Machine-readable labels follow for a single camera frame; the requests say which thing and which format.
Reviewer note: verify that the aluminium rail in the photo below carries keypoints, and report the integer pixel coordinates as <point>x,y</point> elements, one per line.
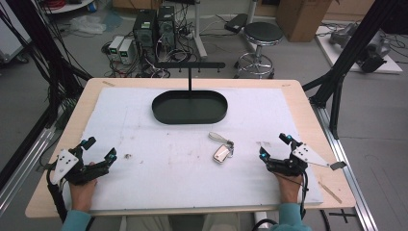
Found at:
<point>349,179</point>
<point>25,166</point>

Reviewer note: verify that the black flat device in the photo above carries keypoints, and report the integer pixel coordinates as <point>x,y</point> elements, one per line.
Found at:
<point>235,23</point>

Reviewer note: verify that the person's right hand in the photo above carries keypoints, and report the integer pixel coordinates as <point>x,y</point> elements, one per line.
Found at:
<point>288,191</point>

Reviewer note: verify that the person's left hand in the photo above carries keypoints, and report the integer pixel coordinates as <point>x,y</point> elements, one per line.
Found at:
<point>81,195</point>

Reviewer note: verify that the black computer tower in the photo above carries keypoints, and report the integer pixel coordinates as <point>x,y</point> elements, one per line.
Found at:
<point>145,29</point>
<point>166,25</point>

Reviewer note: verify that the black key rack with tray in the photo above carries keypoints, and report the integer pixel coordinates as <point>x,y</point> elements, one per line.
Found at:
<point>189,107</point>

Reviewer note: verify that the black round stool chrome base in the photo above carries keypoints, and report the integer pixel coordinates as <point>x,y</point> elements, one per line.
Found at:
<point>263,33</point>

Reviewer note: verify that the white floor board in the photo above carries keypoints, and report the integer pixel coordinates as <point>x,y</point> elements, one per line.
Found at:
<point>333,53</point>

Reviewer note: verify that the clear plastic bag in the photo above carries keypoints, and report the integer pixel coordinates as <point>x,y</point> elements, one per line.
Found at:
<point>87,25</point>

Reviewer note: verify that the white foam mat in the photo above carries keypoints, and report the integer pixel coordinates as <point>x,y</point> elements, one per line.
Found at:
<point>179,173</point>

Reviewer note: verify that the thin wooden stick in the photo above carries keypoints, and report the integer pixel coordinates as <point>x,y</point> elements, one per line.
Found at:
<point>330,192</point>

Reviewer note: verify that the white round table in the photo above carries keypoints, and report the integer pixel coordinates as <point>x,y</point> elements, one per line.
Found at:
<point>69,5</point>

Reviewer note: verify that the brown cardboard box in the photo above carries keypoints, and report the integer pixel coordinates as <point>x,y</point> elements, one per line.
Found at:
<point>301,19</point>

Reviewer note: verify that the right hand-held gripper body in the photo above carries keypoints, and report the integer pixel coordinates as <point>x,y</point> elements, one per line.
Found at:
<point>308,154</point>

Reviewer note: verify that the white bench power supply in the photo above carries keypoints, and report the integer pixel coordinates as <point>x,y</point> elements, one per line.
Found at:
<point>115,46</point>
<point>126,51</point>

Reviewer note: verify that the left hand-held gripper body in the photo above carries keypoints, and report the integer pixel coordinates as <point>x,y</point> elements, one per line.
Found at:
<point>64,164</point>

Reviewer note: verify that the white metal table leg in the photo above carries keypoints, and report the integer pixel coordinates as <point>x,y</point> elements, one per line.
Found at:
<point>199,32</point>

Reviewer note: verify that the black metal frame strut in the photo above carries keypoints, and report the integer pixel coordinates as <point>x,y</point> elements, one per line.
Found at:
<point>349,54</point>
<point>41,41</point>

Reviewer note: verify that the grey machine parts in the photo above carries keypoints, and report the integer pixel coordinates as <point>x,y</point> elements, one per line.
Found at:
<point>372,51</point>

